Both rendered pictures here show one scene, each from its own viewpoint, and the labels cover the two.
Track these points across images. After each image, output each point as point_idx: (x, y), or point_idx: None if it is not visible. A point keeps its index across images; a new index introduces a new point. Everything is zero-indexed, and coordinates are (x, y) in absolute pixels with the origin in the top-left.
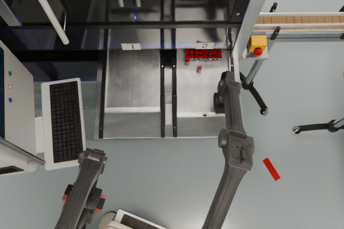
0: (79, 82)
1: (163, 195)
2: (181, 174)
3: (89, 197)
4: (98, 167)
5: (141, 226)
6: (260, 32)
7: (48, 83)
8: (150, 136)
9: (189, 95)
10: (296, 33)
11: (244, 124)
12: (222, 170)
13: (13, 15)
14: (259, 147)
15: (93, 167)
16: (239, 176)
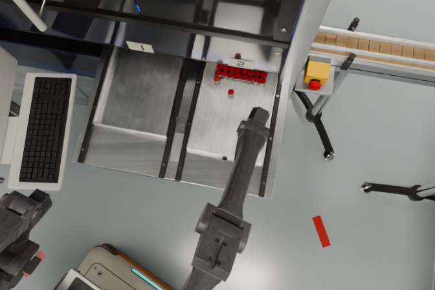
0: (74, 80)
1: (176, 236)
2: None
3: (15, 256)
4: (15, 226)
5: None
6: (323, 59)
7: (35, 74)
8: (145, 172)
9: (210, 126)
10: (379, 67)
11: (299, 166)
12: (257, 220)
13: None
14: (312, 200)
15: (8, 224)
16: (208, 285)
